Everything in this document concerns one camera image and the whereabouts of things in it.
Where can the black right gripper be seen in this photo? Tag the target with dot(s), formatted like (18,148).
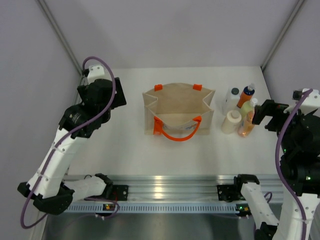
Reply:
(269,108)

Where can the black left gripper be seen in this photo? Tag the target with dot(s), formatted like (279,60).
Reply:
(118,101)

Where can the green pump lotion bottle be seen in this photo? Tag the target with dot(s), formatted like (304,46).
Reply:
(247,107)

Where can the amber bottle pink cap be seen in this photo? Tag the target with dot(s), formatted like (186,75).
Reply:
(247,125)

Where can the orange bottle blue spray top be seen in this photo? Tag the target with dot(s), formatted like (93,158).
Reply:
(246,94)

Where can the cream cylindrical bottle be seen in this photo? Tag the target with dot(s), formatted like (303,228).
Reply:
(231,121)

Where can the white square bottle black cap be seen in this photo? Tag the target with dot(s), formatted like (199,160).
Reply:
(231,100)

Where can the beige canvas bag orange handles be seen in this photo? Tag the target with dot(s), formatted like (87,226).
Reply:
(178,111)

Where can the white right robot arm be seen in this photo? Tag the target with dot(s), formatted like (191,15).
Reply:
(297,158)

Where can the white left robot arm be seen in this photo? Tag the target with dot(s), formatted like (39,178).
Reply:
(46,188)

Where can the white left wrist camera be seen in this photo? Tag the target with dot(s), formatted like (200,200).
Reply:
(94,72)

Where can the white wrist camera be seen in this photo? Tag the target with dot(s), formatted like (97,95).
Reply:
(311,103)
(94,72)

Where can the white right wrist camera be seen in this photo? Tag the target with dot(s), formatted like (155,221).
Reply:
(311,103)

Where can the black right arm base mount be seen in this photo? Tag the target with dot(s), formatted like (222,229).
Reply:
(229,193)

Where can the right aluminium frame post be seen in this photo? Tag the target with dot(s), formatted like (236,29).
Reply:
(298,5)

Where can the aluminium frame post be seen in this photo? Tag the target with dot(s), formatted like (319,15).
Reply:
(44,7)
(298,5)

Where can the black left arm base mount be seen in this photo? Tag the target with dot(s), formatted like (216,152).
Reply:
(119,193)

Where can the aluminium rail base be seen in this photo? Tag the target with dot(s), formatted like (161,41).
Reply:
(172,188)

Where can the left aluminium frame post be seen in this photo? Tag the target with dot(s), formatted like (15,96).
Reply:
(44,7)

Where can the slotted grey cable duct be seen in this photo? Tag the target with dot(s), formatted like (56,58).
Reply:
(125,207)

